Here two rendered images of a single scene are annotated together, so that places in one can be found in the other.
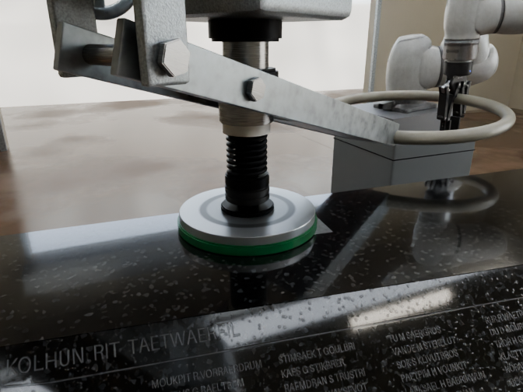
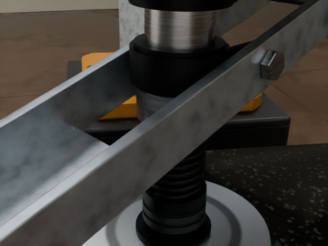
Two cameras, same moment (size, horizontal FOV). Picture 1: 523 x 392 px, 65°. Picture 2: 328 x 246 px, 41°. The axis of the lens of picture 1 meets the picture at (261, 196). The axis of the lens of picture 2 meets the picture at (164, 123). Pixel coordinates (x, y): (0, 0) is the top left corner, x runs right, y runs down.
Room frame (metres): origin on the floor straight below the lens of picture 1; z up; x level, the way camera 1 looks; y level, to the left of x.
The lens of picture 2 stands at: (1.00, 0.05, 1.21)
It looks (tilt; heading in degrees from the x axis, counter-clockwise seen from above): 25 degrees down; 185
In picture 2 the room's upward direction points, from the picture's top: 1 degrees clockwise
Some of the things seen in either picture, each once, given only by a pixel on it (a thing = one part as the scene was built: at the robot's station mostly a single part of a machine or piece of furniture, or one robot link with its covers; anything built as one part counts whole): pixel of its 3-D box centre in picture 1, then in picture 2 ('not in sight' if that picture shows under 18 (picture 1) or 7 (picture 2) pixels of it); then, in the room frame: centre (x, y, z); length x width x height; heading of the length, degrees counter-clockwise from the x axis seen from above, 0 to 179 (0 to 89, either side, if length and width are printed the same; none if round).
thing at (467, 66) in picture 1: (456, 77); not in sight; (1.24, -0.57, 1.04); 0.08 x 0.07 x 0.09; 126
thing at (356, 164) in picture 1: (391, 218); not in sight; (1.70, -0.58, 0.40); 0.50 x 0.50 x 0.80; 23
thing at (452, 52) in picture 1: (460, 50); not in sight; (1.24, -0.56, 1.12); 0.09 x 0.09 x 0.06
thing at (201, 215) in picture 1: (247, 211); (173, 231); (0.60, 0.02, 0.89); 0.21 x 0.21 x 0.01
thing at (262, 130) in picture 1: (246, 120); not in sight; (0.60, 0.02, 1.04); 0.07 x 0.07 x 0.04
